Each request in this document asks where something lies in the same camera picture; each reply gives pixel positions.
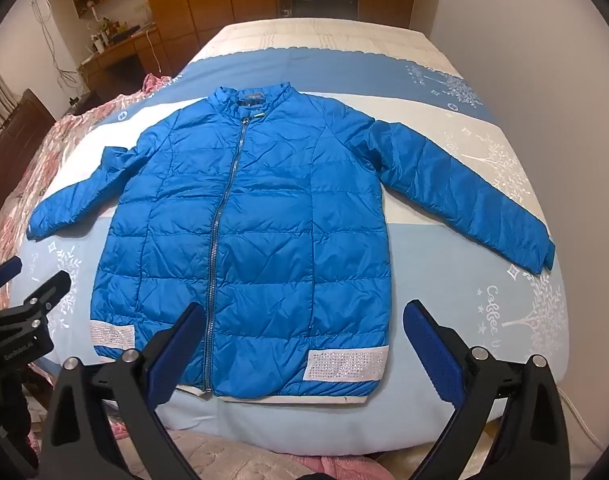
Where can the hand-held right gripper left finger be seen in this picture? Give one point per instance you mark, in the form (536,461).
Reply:
(177,355)

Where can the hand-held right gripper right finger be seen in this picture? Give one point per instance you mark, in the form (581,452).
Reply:
(429,355)

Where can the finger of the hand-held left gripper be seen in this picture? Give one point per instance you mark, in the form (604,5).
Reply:
(39,305)
(7,267)

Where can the blue puffer jacket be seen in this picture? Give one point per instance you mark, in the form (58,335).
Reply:
(284,210)

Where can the pink floral blanket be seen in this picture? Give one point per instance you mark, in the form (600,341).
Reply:
(49,150)

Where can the white cup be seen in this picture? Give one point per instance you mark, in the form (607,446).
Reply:
(99,46)

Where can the wooden desk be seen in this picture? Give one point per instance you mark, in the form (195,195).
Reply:
(119,55)

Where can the potted plant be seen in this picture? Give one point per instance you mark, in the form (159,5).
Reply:
(100,22)

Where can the black keyboard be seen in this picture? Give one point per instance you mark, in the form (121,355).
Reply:
(127,34)

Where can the blue and white bed quilt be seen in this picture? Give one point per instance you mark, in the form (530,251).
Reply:
(334,70)

